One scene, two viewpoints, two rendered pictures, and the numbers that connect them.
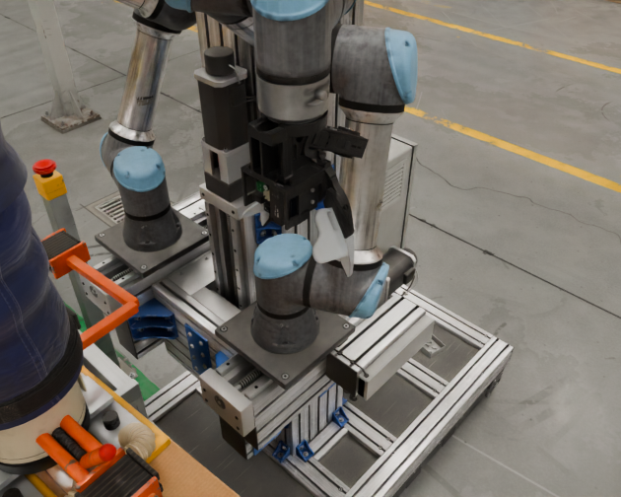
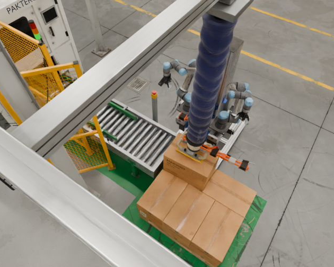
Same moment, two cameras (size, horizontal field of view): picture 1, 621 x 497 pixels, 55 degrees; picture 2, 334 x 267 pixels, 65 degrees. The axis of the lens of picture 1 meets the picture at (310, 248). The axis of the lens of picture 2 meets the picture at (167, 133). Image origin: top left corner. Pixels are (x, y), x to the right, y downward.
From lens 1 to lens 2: 224 cm
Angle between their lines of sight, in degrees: 18
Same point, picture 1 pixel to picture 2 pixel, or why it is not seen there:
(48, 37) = (96, 27)
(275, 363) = (221, 131)
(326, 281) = (231, 118)
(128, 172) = (189, 99)
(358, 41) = (240, 86)
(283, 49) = (247, 107)
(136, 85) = (187, 81)
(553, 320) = (257, 107)
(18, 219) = not seen: hidden behind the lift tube
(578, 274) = (262, 94)
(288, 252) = (225, 114)
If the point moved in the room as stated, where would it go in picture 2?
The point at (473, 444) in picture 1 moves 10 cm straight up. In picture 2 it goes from (242, 139) to (243, 135)
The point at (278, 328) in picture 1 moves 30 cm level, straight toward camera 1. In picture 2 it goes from (221, 125) to (230, 145)
